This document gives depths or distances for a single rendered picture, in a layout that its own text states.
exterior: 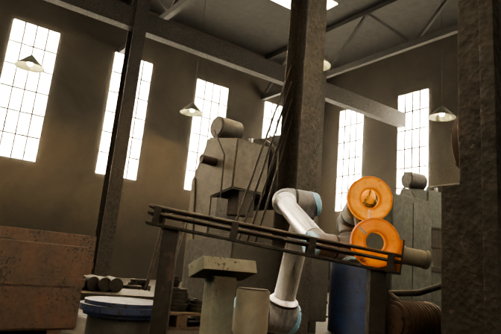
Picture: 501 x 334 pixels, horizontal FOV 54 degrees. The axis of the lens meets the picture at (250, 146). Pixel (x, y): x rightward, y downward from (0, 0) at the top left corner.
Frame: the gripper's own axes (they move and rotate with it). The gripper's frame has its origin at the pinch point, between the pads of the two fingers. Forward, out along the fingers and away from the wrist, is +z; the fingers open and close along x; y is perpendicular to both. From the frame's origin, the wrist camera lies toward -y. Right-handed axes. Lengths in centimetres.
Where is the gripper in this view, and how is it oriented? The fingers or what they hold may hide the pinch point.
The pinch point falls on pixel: (369, 193)
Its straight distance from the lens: 177.0
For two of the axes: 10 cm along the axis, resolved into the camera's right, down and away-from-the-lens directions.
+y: 0.9, -8.7, 4.9
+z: 0.5, -4.9, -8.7
